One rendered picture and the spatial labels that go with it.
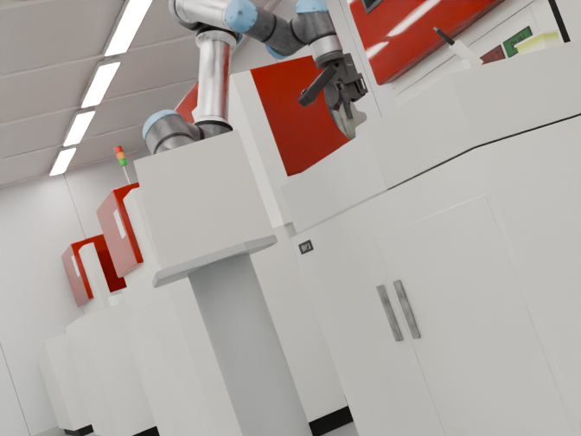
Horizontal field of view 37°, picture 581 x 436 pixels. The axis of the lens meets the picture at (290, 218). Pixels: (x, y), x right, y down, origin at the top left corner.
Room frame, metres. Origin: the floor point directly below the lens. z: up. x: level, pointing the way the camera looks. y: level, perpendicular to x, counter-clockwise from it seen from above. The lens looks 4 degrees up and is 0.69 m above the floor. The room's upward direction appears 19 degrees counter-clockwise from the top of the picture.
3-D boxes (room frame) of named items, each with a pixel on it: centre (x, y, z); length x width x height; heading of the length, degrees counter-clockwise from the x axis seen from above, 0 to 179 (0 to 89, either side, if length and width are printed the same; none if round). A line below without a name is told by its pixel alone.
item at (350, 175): (2.21, -0.16, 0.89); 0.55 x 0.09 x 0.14; 24
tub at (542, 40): (1.95, -0.66, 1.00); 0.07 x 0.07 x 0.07; 41
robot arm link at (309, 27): (2.10, -0.22, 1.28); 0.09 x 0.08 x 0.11; 46
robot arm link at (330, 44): (2.10, -0.22, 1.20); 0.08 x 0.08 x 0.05
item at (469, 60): (2.03, -0.51, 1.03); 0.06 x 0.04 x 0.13; 114
